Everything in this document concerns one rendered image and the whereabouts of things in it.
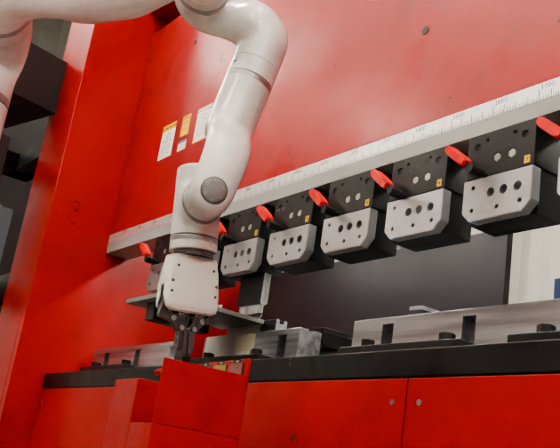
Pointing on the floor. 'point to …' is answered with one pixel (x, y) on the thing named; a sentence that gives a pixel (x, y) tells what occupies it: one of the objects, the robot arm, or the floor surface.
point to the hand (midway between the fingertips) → (183, 344)
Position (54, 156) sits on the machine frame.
